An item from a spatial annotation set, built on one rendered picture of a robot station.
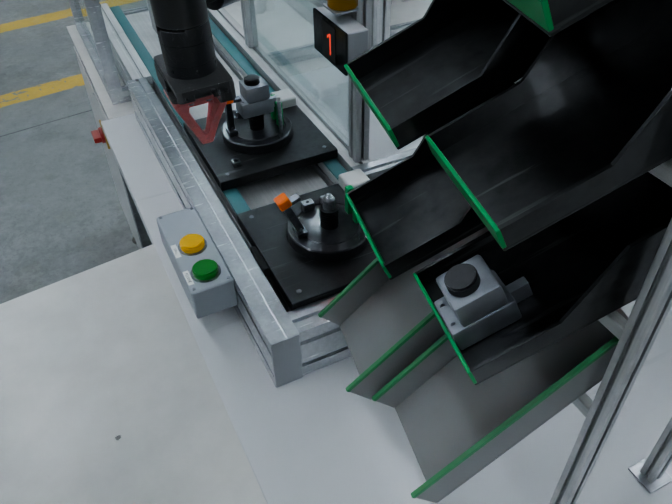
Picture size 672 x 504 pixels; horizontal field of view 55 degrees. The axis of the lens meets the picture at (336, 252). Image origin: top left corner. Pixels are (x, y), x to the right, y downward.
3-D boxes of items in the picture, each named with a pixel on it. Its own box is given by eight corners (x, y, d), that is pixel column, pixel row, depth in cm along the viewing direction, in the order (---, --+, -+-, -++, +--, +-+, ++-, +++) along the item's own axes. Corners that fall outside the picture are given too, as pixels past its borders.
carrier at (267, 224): (292, 313, 96) (287, 251, 88) (237, 222, 112) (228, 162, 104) (430, 263, 104) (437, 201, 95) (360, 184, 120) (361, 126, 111)
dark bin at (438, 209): (390, 281, 67) (362, 238, 62) (352, 207, 77) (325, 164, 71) (634, 143, 64) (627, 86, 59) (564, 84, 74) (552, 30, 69)
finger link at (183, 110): (221, 116, 84) (208, 48, 77) (239, 143, 79) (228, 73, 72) (170, 130, 82) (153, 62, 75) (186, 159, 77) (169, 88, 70)
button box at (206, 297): (197, 320, 102) (190, 292, 98) (162, 242, 116) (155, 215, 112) (238, 305, 104) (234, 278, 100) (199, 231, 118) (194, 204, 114)
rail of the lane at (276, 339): (276, 388, 97) (270, 341, 90) (136, 118, 156) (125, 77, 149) (309, 374, 99) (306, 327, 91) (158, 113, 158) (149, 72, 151)
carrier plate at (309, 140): (221, 191, 119) (220, 182, 117) (184, 130, 135) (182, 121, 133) (338, 157, 126) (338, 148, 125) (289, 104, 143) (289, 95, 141)
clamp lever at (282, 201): (297, 235, 102) (277, 205, 96) (292, 228, 103) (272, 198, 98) (316, 223, 102) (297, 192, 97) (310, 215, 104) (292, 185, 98)
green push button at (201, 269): (198, 288, 100) (196, 278, 99) (190, 272, 103) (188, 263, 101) (222, 279, 101) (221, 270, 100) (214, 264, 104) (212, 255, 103)
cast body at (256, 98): (243, 119, 123) (239, 86, 119) (235, 109, 126) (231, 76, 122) (284, 109, 126) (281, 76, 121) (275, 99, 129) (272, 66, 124)
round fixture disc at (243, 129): (236, 162, 122) (235, 153, 121) (213, 127, 132) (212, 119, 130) (304, 143, 127) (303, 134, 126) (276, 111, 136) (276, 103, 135)
